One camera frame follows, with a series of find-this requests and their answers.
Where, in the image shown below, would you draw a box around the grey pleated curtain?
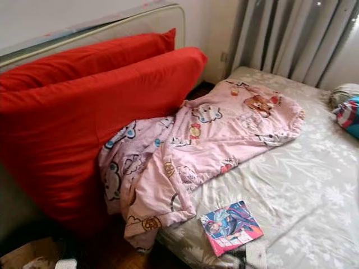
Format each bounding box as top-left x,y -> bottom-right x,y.
224,0 -> 359,90

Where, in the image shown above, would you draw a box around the pink cartoon print blanket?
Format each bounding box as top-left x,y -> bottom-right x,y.
97,78 -> 306,253

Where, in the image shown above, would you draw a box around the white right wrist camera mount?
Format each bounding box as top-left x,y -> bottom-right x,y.
246,247 -> 268,269

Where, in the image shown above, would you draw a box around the small red cushion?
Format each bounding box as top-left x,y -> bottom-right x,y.
0,28 -> 177,93

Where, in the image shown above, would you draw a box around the beige floral bed sheet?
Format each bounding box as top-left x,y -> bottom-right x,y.
157,66 -> 359,269

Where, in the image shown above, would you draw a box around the brown cardboard piece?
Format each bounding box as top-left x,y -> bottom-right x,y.
1,237 -> 59,269

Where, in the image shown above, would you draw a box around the red white blue bolster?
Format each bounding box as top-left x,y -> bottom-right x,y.
334,95 -> 359,140

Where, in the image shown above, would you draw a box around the crumpled beige floral pillow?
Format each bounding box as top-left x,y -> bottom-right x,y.
330,83 -> 359,110

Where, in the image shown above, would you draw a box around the large red cushion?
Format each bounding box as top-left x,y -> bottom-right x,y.
0,47 -> 208,239

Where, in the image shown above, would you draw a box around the colourful comic book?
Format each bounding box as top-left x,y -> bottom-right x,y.
200,201 -> 264,257

